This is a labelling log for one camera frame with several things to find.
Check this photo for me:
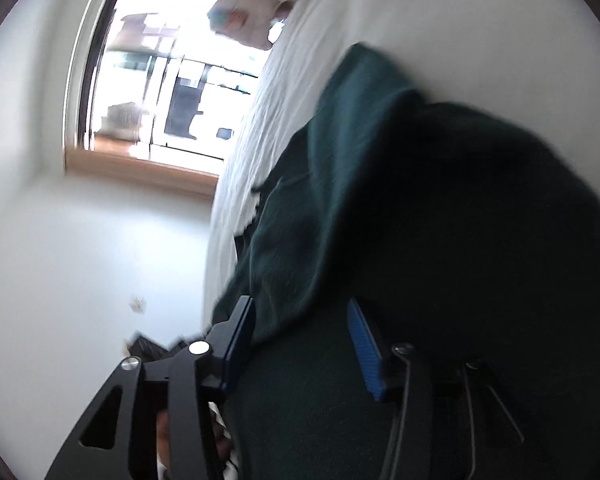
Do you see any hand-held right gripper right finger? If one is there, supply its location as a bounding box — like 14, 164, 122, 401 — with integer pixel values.
346, 298, 526, 480

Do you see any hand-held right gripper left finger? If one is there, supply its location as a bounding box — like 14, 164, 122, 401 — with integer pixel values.
45, 296, 256, 480

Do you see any dark green garment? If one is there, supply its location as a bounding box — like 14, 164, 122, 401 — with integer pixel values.
212, 42, 600, 480

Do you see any beige curtain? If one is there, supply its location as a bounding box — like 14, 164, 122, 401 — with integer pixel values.
64, 147, 222, 195

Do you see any sliding glass balcony door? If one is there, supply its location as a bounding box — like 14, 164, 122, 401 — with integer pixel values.
77, 0, 287, 177

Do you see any white garment on drying rack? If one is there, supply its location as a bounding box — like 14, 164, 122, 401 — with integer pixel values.
207, 0, 294, 52

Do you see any bed with white sheet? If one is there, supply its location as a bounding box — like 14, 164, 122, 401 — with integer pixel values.
202, 0, 600, 321

